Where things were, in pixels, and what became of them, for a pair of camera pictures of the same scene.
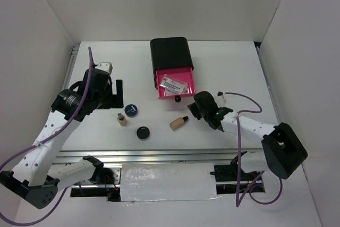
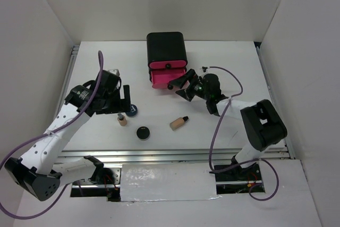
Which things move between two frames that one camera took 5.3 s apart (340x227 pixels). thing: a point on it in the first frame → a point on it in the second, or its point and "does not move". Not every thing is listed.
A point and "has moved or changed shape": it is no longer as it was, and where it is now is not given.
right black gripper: x=193 y=107 → x=180 y=82
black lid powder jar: x=143 y=133 does not move
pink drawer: x=185 y=75 → x=167 y=64
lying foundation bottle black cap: x=178 y=123 does not move
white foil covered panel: x=154 y=182 does not move
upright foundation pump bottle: x=121 y=119 does not move
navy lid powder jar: x=130 y=110 does not move
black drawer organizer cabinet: x=170 y=53 has moved or changed shape
